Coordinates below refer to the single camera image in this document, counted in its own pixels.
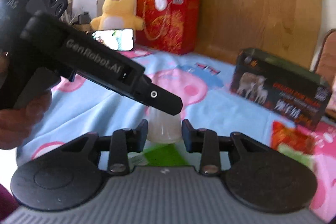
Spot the bright green snack packet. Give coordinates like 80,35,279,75
128,144,190,169

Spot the translucent jelly cup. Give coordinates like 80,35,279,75
147,107,182,144

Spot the pale green snack packet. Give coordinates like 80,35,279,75
277,143,314,170

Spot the person left hand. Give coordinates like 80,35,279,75
0,90,52,150

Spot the Peppa Pig bed sheet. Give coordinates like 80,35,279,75
17,48,335,221

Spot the smartphone with lit screen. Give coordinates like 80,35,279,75
88,28,134,51

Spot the red gift bag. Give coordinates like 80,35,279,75
136,0,200,55

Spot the red orange snack packet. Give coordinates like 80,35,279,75
270,121,315,155

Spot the yellow plush chick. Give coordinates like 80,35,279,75
90,0,144,31

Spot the black sheep print box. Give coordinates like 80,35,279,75
230,48,332,130

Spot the brown cushioned chair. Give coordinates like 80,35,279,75
314,28,336,85

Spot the wooden headboard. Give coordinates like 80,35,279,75
195,0,322,68

